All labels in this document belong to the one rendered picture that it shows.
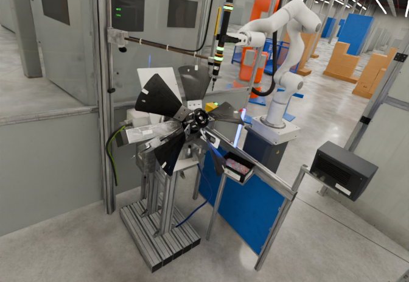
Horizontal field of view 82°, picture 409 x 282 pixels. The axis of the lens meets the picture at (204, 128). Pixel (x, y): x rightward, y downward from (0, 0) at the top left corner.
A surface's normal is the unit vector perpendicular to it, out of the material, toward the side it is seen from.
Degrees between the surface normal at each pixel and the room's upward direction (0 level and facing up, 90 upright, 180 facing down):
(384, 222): 90
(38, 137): 90
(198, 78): 47
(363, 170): 15
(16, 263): 0
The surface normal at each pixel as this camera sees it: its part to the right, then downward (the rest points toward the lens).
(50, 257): 0.17, -0.86
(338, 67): -0.59, 0.30
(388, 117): -0.77, 0.20
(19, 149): 0.61, 0.47
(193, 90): -0.18, -0.21
